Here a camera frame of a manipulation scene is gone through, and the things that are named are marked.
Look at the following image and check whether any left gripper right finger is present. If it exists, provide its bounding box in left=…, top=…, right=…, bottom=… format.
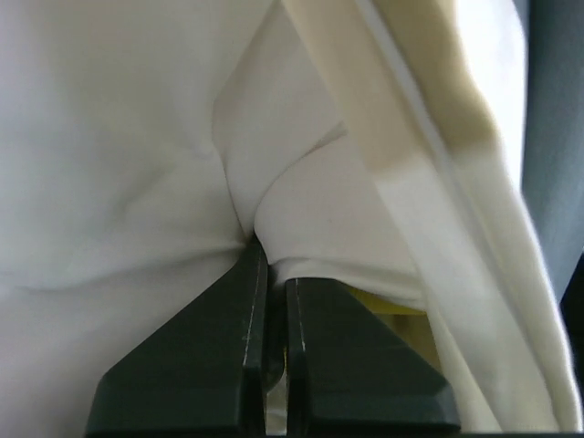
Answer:
left=286, top=278, right=461, bottom=437

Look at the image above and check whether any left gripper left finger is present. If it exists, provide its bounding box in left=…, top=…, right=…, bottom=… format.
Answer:
left=85, top=241, right=268, bottom=437

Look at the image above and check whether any white pillow yellow edge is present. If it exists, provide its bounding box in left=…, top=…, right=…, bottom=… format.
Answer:
left=1, top=1, right=422, bottom=437

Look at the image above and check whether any beige blue patchwork pillowcase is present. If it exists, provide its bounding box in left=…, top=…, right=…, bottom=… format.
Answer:
left=285, top=1, right=583, bottom=432

